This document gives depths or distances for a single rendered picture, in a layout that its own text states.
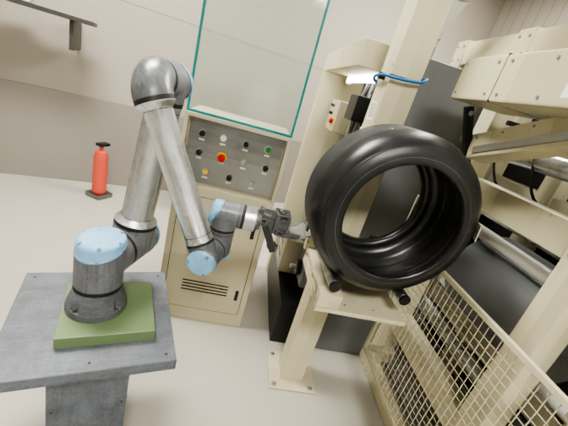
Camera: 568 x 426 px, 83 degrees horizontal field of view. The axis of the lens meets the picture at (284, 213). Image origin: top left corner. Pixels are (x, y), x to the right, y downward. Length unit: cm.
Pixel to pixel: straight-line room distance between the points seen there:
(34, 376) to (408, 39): 162
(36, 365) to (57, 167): 306
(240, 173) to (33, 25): 263
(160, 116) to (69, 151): 307
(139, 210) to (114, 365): 50
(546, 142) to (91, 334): 152
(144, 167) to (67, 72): 277
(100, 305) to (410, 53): 142
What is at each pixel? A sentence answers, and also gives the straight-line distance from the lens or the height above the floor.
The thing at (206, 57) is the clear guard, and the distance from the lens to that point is 172.
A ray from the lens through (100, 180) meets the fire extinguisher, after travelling 365.
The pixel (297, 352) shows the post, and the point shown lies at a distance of 191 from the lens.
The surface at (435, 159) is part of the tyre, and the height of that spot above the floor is 142.
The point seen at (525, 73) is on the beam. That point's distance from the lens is 124.
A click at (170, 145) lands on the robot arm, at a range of 99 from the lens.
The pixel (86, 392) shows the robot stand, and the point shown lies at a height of 35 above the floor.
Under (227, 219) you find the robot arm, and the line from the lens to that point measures 112.
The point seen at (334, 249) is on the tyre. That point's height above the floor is 105.
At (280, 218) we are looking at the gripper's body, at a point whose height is 108.
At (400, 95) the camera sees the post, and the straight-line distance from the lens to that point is 143.
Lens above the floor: 150
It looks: 21 degrees down
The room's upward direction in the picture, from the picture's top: 16 degrees clockwise
